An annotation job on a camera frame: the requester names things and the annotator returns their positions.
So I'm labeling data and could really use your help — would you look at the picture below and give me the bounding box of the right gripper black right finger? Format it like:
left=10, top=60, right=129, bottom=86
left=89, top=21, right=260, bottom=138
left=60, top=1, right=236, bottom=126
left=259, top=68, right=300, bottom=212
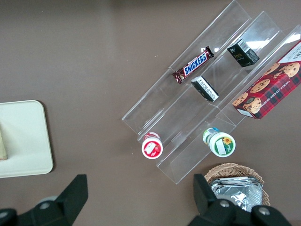
left=188, top=174, right=246, bottom=226

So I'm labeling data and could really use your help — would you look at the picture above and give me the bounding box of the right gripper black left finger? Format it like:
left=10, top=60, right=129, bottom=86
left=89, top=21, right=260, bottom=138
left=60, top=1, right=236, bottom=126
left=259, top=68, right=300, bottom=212
left=22, top=174, right=89, bottom=226

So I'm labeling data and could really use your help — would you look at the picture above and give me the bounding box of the light tan wicker basket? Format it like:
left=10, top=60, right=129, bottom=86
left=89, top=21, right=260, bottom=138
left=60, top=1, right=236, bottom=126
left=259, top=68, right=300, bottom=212
left=204, top=163, right=271, bottom=208

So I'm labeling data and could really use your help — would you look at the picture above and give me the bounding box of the beige plastic serving tray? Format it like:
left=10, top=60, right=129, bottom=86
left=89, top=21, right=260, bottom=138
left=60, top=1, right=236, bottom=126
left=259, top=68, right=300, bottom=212
left=0, top=100, right=54, bottom=179

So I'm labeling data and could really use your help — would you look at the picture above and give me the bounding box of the green lid yogurt cup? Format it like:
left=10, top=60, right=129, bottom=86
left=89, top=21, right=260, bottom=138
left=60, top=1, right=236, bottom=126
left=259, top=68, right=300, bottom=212
left=202, top=127, right=237, bottom=157

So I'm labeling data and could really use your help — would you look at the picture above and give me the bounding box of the red lid yogurt cup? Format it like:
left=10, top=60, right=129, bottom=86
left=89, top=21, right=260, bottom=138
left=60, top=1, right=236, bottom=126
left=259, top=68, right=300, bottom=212
left=141, top=132, right=164, bottom=160

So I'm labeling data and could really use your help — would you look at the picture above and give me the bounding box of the clear acrylic stepped stand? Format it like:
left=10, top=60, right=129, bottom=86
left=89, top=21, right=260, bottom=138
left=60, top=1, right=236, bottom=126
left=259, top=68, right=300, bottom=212
left=121, top=0, right=301, bottom=186

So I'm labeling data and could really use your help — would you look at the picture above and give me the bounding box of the small black carton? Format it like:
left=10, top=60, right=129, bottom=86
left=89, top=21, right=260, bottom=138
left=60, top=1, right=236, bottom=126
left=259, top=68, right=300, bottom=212
left=190, top=76, right=220, bottom=103
left=226, top=39, right=261, bottom=68

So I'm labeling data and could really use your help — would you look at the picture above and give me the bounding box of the red tartan cookie box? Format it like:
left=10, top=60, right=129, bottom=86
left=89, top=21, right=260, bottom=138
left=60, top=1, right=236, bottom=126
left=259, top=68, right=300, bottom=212
left=232, top=39, right=301, bottom=121

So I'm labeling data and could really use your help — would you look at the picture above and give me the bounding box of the Snickers chocolate bar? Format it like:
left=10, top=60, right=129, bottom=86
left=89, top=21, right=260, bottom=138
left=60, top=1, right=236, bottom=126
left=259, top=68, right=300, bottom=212
left=172, top=46, right=215, bottom=85

